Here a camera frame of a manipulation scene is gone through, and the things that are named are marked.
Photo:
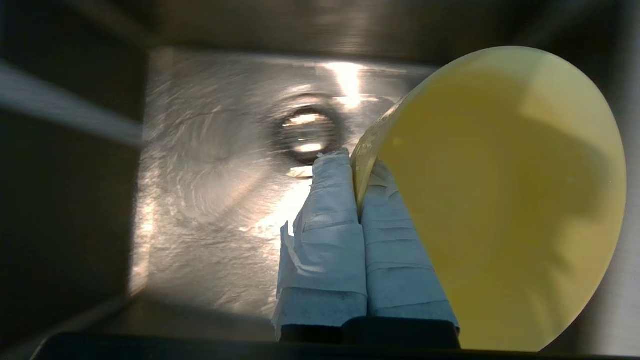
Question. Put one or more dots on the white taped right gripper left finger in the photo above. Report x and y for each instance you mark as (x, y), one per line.
(325, 250)

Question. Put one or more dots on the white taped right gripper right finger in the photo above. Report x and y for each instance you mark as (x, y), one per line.
(395, 270)

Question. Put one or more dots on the yellow plastic bowl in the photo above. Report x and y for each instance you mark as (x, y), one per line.
(500, 210)

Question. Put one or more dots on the stainless steel sink basin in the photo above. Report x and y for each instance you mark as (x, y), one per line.
(210, 200)

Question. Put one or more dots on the round metal drain strainer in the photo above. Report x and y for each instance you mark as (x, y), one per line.
(307, 132)

